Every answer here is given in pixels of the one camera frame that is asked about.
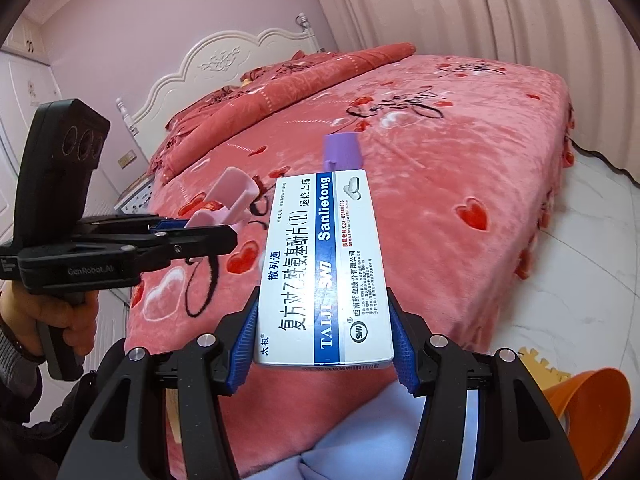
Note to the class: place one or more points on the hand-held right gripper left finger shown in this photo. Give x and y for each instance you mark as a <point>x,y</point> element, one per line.
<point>245,345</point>

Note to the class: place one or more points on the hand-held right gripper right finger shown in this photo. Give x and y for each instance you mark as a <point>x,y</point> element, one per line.
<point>405,355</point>

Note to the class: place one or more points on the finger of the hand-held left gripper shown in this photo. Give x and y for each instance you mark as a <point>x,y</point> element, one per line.
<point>125,222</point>
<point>200,242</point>

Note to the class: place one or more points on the pink plastic container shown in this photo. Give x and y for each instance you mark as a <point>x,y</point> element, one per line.
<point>225,192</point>

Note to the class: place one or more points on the long white medicine box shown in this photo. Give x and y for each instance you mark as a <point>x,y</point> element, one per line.
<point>320,270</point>

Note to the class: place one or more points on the orange plastic bin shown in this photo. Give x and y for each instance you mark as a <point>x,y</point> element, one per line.
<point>595,410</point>

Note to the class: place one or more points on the person's left forearm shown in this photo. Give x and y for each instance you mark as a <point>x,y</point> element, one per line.
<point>15,380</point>

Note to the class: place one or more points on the person's left hand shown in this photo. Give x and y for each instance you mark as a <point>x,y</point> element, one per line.
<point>20,312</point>

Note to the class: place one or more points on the white nightstand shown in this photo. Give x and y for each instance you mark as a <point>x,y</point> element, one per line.
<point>137,200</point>

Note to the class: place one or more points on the white wardrobe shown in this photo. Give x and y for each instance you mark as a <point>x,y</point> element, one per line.
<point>15,110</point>

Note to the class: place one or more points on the person's light blue clothing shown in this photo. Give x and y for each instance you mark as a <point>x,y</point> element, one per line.
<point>360,435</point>

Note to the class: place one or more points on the red printed pillow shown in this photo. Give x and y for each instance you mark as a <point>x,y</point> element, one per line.
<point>275,72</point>
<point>205,102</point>

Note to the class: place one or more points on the yellow foam puzzle mat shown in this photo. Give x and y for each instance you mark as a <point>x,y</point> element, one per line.
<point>545,372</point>

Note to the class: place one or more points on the folded red quilt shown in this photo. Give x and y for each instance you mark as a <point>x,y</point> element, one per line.
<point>280,95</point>

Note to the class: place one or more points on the purple plastic cup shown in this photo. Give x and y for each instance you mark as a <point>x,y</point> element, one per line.
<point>342,152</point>

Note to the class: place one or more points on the small yellow toy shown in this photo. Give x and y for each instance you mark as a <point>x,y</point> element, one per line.
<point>245,79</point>

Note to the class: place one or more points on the white carved headboard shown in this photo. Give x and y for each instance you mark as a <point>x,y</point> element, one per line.
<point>215,60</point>

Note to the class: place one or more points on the person's dark clothing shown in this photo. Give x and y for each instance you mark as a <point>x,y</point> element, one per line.
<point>50,440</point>

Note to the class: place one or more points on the beige curtain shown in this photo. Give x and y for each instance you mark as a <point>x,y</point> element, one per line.
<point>475,10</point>

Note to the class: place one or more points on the wall socket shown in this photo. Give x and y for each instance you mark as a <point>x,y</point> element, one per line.
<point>127,159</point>

